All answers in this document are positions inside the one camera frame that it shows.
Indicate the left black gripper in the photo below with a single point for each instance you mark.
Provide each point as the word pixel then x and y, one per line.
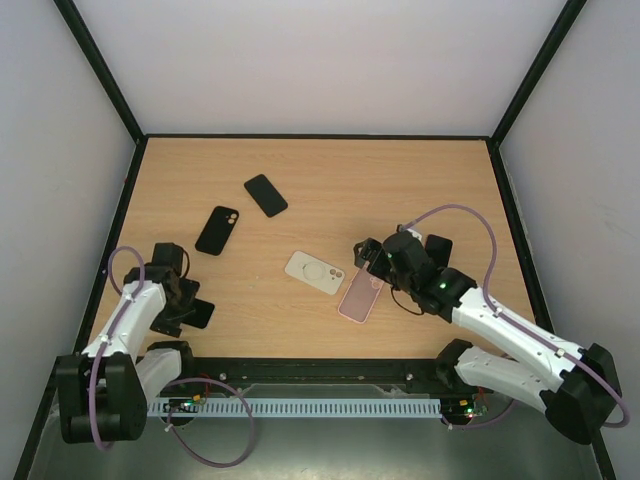
pixel 170 324

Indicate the black phone face down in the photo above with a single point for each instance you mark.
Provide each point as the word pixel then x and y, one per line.
pixel 265 195

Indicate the white slotted cable duct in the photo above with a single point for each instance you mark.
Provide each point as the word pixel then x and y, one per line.
pixel 300 408

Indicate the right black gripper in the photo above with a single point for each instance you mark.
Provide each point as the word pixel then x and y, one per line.
pixel 376 260

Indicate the black smartphone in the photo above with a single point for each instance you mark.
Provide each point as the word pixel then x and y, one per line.
pixel 201 314

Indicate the pink phone case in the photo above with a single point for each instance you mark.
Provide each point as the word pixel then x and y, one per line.
pixel 360 297

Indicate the black phone case with cutout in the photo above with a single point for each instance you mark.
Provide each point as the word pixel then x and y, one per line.
pixel 217 231

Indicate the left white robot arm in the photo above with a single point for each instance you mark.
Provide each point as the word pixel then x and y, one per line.
pixel 104 391

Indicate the black metal frame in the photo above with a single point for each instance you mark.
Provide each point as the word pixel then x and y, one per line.
pixel 78 28

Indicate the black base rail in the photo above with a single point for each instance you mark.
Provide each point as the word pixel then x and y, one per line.
pixel 413 376

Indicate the beige phone case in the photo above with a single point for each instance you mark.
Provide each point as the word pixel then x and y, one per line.
pixel 315 272

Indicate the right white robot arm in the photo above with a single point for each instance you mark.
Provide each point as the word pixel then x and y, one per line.
pixel 575 388

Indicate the dark red smartphone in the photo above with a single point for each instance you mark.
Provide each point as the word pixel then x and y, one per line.
pixel 438 249

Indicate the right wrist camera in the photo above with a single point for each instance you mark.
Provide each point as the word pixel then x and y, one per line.
pixel 415 234

